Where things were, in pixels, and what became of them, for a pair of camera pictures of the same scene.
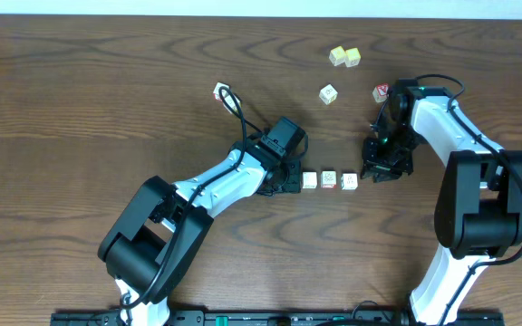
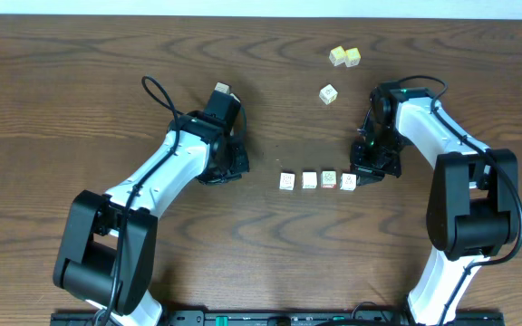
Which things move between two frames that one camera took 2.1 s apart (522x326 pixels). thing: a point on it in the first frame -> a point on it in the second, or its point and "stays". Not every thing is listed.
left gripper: (291, 179) -> (232, 164)
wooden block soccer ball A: (328, 179) stays
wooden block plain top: (309, 179) stays
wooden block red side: (349, 181) stays
